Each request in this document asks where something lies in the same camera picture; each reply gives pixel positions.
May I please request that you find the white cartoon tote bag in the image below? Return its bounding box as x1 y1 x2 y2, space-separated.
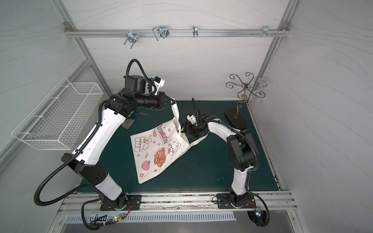
130 104 207 184

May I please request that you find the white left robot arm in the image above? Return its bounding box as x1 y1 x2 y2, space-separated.
61 91 176 209

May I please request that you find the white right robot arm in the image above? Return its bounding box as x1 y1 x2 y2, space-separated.
182 118 259 207

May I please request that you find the green table mat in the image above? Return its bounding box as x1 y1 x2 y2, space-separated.
99 101 278 192

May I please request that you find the copper jewelry stand black base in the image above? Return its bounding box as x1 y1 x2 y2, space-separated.
224 72 268 130

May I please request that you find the metal hook clamp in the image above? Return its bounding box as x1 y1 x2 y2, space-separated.
152 25 170 41
192 26 198 38
253 26 278 37
124 31 138 49

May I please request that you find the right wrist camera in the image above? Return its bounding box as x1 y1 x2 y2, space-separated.
187 106 208 124

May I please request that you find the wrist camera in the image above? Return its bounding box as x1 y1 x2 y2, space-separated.
187 106 208 124
123 75 165 95

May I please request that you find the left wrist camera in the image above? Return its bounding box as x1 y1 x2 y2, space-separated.
123 75 165 95

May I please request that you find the left black corrugated cable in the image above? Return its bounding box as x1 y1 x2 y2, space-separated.
33 59 152 231

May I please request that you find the black corrugated cable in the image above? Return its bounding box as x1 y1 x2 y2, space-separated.
190 97 271 227
33 59 152 231

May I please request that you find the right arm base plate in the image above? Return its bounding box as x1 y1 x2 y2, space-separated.
212 192 256 209

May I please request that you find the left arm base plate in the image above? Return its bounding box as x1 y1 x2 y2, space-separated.
100 195 142 211

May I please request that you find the white wire basket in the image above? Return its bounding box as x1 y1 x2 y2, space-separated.
11 77 103 150

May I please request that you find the right black corrugated cable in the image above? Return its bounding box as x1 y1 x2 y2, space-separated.
190 97 271 227

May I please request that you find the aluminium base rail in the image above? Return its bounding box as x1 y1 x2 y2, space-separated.
58 191 298 214

